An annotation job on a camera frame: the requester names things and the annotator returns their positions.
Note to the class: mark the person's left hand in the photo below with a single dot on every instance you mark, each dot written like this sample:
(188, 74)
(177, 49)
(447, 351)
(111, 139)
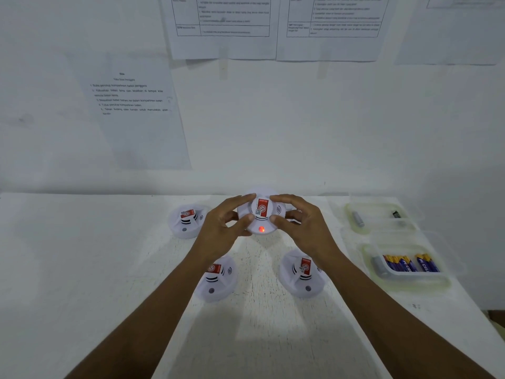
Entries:
(215, 240)

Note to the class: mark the green brown patterned floor mat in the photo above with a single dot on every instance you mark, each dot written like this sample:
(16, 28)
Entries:
(498, 321)

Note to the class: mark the person's right hand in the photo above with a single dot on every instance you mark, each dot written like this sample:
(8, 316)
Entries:
(315, 240)

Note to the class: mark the person's right forearm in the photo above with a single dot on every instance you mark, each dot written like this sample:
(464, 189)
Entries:
(394, 323)

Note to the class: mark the person's left forearm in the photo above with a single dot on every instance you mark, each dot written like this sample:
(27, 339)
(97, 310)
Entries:
(154, 319)

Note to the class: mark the white smoke detector red label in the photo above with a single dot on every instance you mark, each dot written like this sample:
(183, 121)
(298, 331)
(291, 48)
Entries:
(262, 207)
(185, 230)
(215, 290)
(302, 286)

